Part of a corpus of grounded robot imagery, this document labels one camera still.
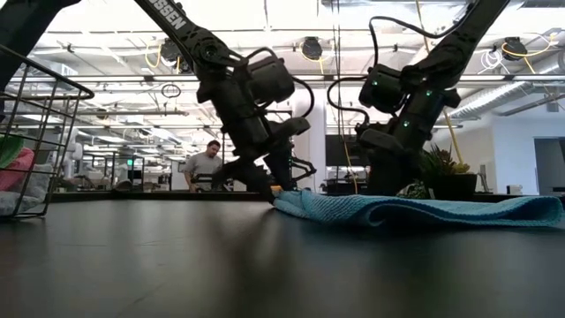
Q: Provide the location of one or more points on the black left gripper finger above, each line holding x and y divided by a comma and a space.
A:
249, 179
280, 170

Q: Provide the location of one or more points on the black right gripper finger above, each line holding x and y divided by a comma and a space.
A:
380, 183
406, 183

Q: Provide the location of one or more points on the blue microfiber towel white tag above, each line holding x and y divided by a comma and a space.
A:
419, 209

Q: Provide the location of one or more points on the pink microfiber towel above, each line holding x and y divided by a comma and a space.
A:
15, 170

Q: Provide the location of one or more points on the green microfiber towel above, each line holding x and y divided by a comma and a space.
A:
9, 148

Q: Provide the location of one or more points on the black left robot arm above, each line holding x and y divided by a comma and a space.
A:
190, 31

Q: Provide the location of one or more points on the background black robot arm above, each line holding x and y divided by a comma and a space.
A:
306, 168

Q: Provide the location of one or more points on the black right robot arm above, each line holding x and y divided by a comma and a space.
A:
454, 48

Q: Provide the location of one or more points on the small potted succulent plant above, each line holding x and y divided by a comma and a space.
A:
450, 183

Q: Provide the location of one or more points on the person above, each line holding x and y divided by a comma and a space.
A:
201, 165

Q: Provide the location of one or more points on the black monitor screen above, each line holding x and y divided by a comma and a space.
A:
340, 152

